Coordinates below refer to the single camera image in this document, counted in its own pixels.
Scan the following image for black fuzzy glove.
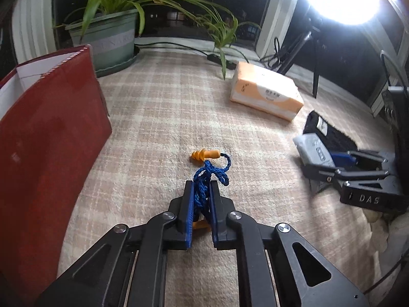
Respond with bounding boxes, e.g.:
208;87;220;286
303;111;358;152

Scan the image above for black power strip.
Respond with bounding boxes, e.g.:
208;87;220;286
207;53;236;70

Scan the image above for orange white tissue pack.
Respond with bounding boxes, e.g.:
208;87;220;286
230;61;304;122

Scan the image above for potted green spider plant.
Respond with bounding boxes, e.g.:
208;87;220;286
64;0;260;75

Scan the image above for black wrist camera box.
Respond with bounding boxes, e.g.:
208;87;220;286
380;84;409;173

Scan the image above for white gloved right hand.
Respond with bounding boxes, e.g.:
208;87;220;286
362;209;402;265

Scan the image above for silver foil pouch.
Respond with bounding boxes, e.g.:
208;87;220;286
292;133;336;194

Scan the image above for blue corded orange earplugs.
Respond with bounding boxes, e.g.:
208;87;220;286
191;149;232;229

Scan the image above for black tripod stand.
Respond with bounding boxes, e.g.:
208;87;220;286
260;9;324;99

